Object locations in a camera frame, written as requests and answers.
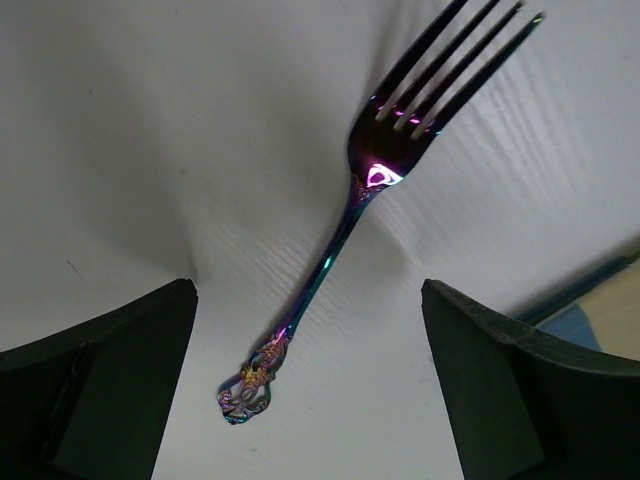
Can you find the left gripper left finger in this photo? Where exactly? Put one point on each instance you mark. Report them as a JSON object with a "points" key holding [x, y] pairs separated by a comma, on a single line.
{"points": [[92, 401]]}

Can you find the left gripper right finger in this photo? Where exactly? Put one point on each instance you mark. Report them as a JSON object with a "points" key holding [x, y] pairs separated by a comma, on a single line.
{"points": [[523, 404]]}

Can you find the blue beige white cloth napkin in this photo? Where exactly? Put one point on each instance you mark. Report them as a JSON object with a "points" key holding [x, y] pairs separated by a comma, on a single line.
{"points": [[599, 311]]}

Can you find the silver fork with pink neck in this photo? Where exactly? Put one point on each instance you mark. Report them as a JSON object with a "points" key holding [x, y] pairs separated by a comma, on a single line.
{"points": [[387, 140]]}

